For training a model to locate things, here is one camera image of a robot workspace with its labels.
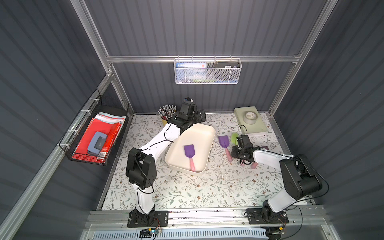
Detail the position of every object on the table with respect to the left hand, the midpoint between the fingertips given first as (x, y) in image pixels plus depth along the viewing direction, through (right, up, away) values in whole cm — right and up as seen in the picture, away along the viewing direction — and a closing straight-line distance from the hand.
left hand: (200, 115), depth 86 cm
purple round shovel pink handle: (-7, -23, +11) cm, 27 cm away
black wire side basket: (-56, +6, -5) cm, 56 cm away
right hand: (+22, -24, +10) cm, 34 cm away
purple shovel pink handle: (+32, -30, +4) cm, 44 cm away
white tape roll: (+38, 0, +26) cm, 46 cm away
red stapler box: (-43, -14, -18) cm, 48 cm away
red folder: (-52, -5, -9) cm, 53 cm away
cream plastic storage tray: (+1, -14, +21) cm, 25 cm away
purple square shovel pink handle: (+17, -17, +16) cm, 29 cm away
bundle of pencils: (-22, +3, +11) cm, 24 cm away
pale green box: (+44, -7, +23) cm, 50 cm away
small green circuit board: (-26, -58, -15) cm, 65 cm away
